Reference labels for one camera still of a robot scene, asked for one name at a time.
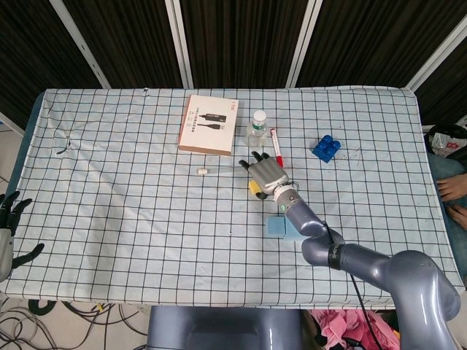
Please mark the red white marker pen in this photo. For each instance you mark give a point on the red white marker pen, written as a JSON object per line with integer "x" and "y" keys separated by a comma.
{"x": 275, "y": 144}

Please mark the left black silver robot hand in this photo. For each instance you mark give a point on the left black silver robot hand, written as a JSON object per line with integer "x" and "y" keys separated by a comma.
{"x": 4, "y": 248}

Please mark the clear plastic bottle white cap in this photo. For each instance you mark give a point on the clear plastic bottle white cap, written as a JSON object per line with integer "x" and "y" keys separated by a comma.
{"x": 256, "y": 133}

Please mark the clear tube white cap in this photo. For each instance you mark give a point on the clear tube white cap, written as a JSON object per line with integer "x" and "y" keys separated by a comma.
{"x": 222, "y": 170}

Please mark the seated person in jeans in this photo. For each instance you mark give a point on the seated person in jeans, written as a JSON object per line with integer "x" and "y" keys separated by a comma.
{"x": 448, "y": 171}

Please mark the blue table frame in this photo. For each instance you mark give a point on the blue table frame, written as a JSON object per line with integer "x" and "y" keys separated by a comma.
{"x": 25, "y": 138}

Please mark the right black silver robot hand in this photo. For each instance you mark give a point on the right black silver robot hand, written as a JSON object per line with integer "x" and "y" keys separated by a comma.
{"x": 268, "y": 175}

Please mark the black bag with white plastic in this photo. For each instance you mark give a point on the black bag with white plastic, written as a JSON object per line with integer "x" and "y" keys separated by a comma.
{"x": 447, "y": 131}

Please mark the pink cloth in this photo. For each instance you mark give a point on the pink cloth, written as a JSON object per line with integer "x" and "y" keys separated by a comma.
{"x": 343, "y": 328}

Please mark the large light blue foam cube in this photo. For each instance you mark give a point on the large light blue foam cube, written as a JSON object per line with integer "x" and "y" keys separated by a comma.
{"x": 292, "y": 234}

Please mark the dark blue studded toy brick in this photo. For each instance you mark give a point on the dark blue studded toy brick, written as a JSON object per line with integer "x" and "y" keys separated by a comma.
{"x": 325, "y": 148}

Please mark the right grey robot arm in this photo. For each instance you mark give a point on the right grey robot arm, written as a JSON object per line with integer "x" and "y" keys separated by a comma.
{"x": 310, "y": 222}

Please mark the light blue checkered tablecloth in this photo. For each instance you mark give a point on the light blue checkered tablecloth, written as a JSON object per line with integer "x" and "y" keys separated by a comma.
{"x": 146, "y": 218}

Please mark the yellow foam cube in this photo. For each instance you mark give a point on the yellow foam cube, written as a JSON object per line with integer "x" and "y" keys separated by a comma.
{"x": 252, "y": 187}

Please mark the white aluminium partition post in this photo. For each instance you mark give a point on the white aluminium partition post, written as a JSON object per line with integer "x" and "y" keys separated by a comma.
{"x": 78, "y": 43}
{"x": 178, "y": 43}
{"x": 303, "y": 43}
{"x": 438, "y": 62}

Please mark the grey robot torso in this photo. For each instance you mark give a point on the grey robot torso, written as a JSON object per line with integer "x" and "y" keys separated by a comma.
{"x": 219, "y": 328}

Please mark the small light blue foam cube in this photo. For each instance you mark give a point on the small light blue foam cube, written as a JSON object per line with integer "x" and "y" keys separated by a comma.
{"x": 274, "y": 226}

